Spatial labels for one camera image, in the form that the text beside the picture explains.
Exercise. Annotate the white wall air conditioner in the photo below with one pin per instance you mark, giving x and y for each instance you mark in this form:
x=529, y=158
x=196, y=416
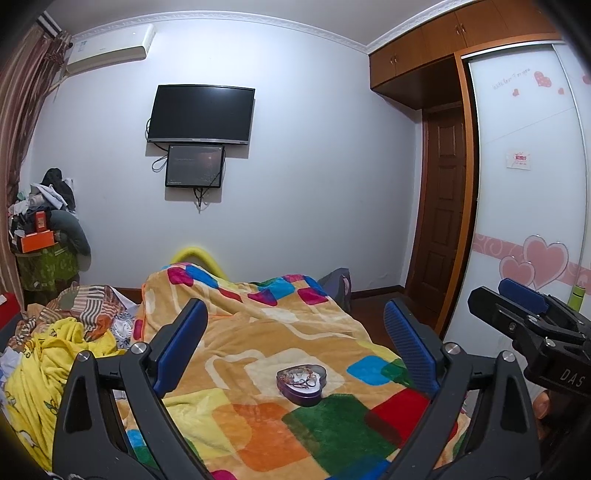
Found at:
x=111, y=48

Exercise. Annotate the brown wooden door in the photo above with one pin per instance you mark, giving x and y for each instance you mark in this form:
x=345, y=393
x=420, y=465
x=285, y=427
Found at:
x=440, y=212

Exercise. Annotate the pile of dark clothes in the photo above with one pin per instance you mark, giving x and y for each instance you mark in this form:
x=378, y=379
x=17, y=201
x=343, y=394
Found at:
x=50, y=205

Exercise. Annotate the striped pink curtain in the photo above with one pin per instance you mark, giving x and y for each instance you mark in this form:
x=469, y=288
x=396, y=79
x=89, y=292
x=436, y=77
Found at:
x=26, y=79

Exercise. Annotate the small black wall monitor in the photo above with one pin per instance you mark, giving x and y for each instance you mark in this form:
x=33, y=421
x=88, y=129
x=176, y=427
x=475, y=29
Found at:
x=194, y=166

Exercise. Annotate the person's right hand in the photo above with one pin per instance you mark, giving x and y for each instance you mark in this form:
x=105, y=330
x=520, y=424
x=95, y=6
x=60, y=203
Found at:
x=547, y=408

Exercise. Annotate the large black wall television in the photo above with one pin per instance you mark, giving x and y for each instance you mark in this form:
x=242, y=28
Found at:
x=195, y=113

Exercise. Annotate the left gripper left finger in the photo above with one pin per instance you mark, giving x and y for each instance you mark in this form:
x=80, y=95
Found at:
x=151, y=370

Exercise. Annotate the wooden overhead cabinets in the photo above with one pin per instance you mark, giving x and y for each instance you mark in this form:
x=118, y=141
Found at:
x=419, y=69

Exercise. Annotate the orange cardboard box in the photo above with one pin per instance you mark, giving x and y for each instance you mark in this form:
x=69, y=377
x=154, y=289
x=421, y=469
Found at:
x=37, y=241

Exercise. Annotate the yellow curved bed footboard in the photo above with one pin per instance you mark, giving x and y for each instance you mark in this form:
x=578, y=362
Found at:
x=203, y=258

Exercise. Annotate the purple heart-shaped tin box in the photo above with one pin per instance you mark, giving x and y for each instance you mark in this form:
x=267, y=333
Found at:
x=302, y=384

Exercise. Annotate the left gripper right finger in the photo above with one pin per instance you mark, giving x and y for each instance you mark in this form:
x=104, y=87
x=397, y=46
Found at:
x=434, y=374

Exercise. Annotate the striped patterned pillow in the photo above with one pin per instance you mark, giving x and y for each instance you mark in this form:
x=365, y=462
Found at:
x=95, y=307

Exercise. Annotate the green patterned covered cabinet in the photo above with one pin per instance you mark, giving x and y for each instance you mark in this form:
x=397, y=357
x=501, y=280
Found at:
x=46, y=269

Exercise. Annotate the purple grey backpack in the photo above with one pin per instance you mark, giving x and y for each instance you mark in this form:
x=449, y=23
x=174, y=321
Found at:
x=338, y=286

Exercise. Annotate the colourful patchwork fleece blanket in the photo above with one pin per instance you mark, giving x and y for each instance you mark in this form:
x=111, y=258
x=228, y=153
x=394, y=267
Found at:
x=227, y=406

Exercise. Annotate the yellow cartoon blanket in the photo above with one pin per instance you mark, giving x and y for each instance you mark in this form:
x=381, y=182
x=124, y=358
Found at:
x=34, y=390

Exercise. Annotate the white sliding wardrobe door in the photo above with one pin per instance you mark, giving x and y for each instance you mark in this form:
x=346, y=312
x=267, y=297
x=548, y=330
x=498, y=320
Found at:
x=533, y=136

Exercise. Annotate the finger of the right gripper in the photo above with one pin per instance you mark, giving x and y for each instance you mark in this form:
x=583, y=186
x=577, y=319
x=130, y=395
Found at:
x=515, y=300

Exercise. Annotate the red flat box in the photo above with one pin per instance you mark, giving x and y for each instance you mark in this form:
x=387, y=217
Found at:
x=9, y=308

